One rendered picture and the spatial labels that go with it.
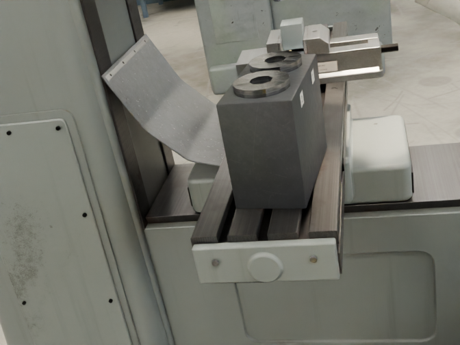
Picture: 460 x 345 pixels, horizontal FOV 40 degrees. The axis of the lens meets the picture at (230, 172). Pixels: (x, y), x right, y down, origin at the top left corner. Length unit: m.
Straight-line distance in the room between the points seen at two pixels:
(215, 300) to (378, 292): 0.39
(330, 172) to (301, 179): 0.14
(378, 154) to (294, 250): 0.51
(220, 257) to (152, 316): 0.65
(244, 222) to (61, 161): 0.54
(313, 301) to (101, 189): 0.57
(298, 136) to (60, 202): 0.68
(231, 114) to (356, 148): 0.54
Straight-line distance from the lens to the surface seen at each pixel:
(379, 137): 1.48
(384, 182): 1.36
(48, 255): 1.56
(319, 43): 1.51
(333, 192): 1.04
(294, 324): 1.60
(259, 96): 0.95
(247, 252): 0.96
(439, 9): 1.25
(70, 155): 1.39
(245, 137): 0.97
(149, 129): 1.37
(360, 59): 1.52
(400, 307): 1.55
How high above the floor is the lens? 1.47
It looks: 26 degrees down
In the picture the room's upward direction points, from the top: 11 degrees counter-clockwise
